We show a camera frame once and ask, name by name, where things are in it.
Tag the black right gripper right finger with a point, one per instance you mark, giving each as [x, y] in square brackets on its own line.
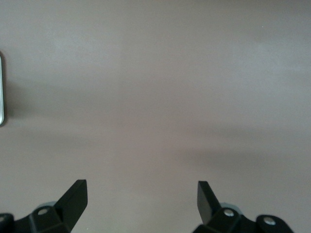
[218, 221]

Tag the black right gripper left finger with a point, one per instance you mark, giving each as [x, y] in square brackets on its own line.
[68, 208]

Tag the beige rabbit print tray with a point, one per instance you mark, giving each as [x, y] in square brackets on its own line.
[1, 92]

